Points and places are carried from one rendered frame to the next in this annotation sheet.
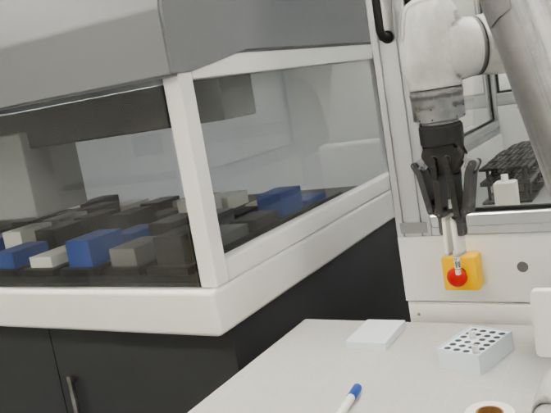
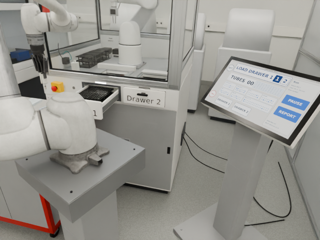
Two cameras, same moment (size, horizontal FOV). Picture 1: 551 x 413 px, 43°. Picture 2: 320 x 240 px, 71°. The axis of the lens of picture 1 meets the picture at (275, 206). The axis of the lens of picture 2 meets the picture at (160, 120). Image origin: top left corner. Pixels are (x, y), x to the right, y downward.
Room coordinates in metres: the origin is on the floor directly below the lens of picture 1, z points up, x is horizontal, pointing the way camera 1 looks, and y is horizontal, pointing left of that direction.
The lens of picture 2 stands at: (-0.33, -0.55, 1.43)
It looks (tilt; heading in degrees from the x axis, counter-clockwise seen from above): 27 degrees down; 340
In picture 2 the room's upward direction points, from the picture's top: 3 degrees clockwise
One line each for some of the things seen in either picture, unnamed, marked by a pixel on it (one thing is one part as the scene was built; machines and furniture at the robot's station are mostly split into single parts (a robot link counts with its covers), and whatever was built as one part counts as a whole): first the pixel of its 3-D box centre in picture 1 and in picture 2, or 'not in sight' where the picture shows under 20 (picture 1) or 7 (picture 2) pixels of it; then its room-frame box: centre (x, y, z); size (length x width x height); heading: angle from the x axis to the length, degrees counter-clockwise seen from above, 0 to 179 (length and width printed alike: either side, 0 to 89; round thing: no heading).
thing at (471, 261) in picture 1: (462, 271); (57, 87); (1.37, -0.36, 0.88); 0.07 x 0.05 x 0.07; 59
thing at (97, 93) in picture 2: not in sight; (95, 96); (1.14, -0.60, 0.87); 0.22 x 0.18 x 0.06; 149
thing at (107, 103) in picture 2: not in sight; (95, 96); (1.15, -0.61, 0.86); 0.40 x 0.26 x 0.06; 149
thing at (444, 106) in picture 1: (438, 106); (35, 39); (1.20, -0.30, 1.23); 0.09 x 0.09 x 0.06
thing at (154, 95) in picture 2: not in sight; (144, 97); (1.05, -0.92, 0.87); 0.29 x 0.02 x 0.11; 59
